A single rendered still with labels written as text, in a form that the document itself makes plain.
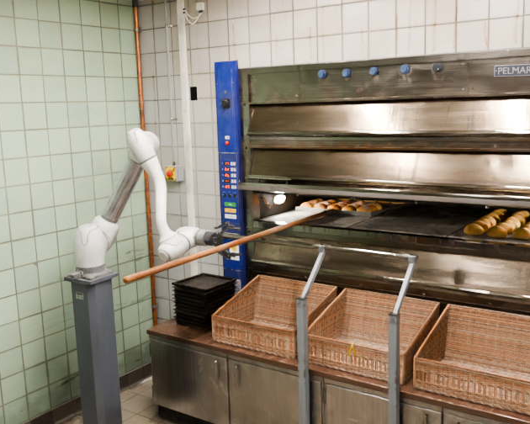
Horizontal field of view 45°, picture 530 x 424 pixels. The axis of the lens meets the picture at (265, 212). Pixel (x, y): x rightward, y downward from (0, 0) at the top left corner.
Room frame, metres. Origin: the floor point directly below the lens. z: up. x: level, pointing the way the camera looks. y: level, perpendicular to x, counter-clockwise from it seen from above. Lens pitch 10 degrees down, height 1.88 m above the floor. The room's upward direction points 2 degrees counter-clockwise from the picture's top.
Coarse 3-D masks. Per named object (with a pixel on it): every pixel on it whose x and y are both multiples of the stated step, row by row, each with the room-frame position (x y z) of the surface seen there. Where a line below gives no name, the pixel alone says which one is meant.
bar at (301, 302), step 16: (256, 240) 3.38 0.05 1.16; (272, 240) 3.32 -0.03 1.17; (320, 256) 3.12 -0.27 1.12; (384, 256) 2.95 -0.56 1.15; (400, 256) 2.90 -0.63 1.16; (416, 256) 2.86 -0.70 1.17; (304, 304) 2.95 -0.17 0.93; (400, 304) 2.73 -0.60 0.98; (304, 320) 2.95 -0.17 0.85; (304, 336) 2.95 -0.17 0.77; (304, 352) 2.95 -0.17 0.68; (304, 368) 2.95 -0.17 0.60; (304, 384) 2.95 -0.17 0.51; (304, 400) 2.95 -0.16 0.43; (304, 416) 2.95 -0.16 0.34
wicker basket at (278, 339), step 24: (264, 288) 3.75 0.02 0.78; (288, 288) 3.65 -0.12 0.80; (312, 288) 3.56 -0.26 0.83; (336, 288) 3.48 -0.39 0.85; (216, 312) 3.44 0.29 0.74; (240, 312) 3.62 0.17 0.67; (264, 312) 3.70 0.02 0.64; (288, 312) 3.62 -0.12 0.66; (312, 312) 3.26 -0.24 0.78; (216, 336) 3.40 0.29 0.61; (240, 336) 3.46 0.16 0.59; (264, 336) 3.21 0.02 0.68; (288, 336) 3.13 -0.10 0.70
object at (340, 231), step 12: (264, 228) 3.80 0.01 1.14; (288, 228) 3.70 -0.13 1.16; (300, 228) 3.65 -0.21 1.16; (312, 228) 3.61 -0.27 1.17; (324, 228) 3.56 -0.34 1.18; (336, 228) 3.54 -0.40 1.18; (348, 228) 3.52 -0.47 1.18; (384, 240) 3.35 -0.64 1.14; (396, 240) 3.31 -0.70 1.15; (408, 240) 3.27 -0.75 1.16; (420, 240) 3.24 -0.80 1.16; (432, 240) 3.20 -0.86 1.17; (444, 240) 3.16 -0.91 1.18; (456, 240) 3.13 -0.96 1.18; (468, 240) 3.12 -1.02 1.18; (504, 252) 2.99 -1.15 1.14; (516, 252) 2.96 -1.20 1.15; (528, 252) 2.93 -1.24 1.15
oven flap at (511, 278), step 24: (288, 240) 3.74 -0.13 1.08; (312, 240) 3.64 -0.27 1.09; (288, 264) 3.65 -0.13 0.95; (312, 264) 3.59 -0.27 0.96; (336, 264) 3.51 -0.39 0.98; (360, 264) 3.43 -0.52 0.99; (384, 264) 3.35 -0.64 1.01; (408, 264) 3.28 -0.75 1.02; (432, 264) 3.21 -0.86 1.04; (456, 264) 3.14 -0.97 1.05; (480, 264) 3.08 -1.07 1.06; (504, 264) 3.01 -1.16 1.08; (528, 264) 2.95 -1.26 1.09; (456, 288) 3.08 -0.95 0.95; (480, 288) 3.03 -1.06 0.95; (504, 288) 2.98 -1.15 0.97; (528, 288) 2.92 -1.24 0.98
